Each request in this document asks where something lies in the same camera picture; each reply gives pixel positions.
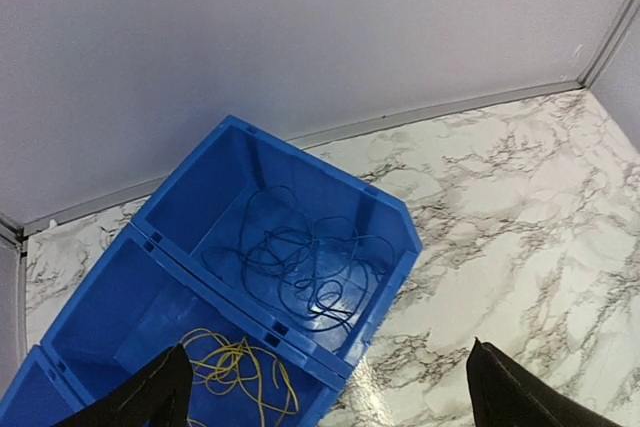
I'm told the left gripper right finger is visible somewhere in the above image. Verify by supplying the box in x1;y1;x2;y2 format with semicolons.
466;340;615;427

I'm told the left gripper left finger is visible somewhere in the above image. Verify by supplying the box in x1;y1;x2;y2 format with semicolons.
58;344;193;426

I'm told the yellow wire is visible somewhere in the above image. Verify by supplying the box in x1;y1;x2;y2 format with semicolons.
179;327;301;427

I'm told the blue wire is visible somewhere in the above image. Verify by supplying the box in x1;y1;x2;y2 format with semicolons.
199;185;396;333

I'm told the blue three-compartment plastic bin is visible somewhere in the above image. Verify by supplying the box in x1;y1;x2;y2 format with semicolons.
1;116;422;426

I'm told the left aluminium corner post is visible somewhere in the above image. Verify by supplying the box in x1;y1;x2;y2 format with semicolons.
1;213;27;369

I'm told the aluminium corner post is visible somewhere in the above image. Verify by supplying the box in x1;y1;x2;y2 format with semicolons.
576;0;639;89
1;213;27;369

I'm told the right aluminium corner post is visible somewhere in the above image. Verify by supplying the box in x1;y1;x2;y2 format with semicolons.
576;0;639;89

